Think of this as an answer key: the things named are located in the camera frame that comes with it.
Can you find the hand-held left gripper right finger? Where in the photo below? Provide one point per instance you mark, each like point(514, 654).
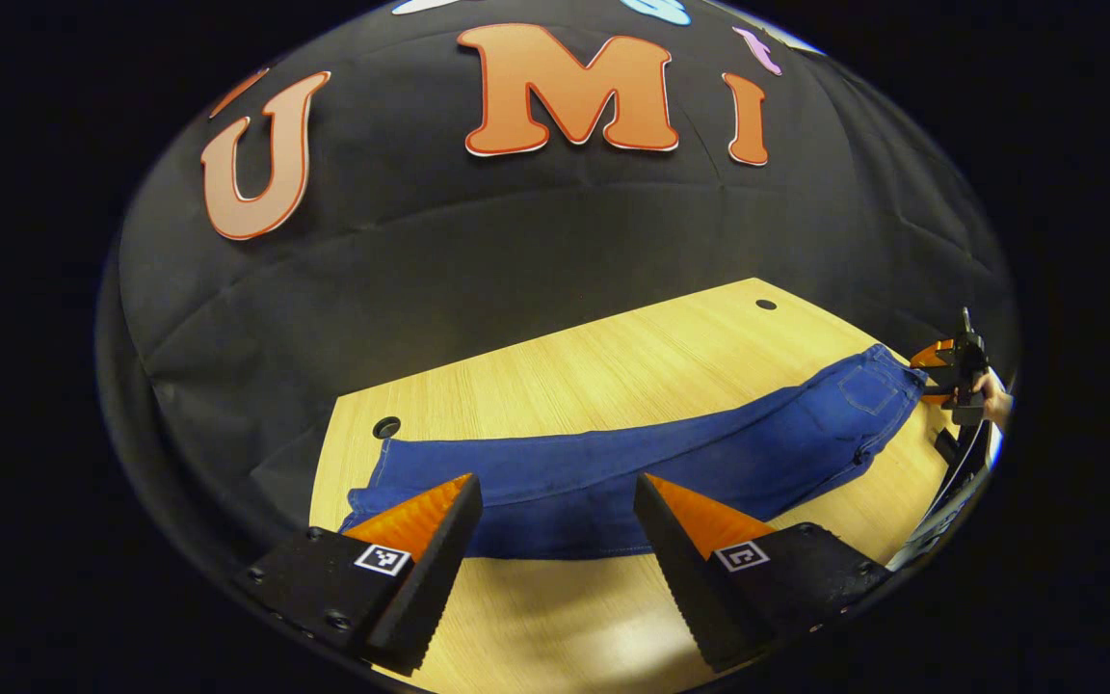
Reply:
point(680, 578)

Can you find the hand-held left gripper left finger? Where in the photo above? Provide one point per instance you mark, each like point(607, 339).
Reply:
point(435, 569)

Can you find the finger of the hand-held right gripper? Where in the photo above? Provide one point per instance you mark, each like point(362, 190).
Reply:
point(936, 357)
point(938, 394)

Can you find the blue jeans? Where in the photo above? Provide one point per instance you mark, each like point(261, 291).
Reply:
point(661, 472)

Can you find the black backdrop cloth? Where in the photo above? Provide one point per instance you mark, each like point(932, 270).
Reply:
point(516, 270)

